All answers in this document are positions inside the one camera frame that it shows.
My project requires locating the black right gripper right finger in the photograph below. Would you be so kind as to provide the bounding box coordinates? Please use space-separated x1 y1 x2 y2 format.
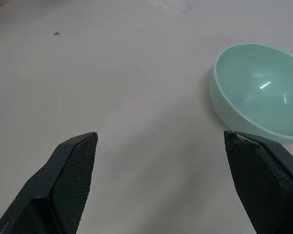
224 130 293 234

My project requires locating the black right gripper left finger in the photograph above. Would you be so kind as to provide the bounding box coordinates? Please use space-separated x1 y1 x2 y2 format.
0 132 98 234

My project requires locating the green plastic bowl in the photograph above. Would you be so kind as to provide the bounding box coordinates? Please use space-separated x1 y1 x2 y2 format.
209 42 293 145

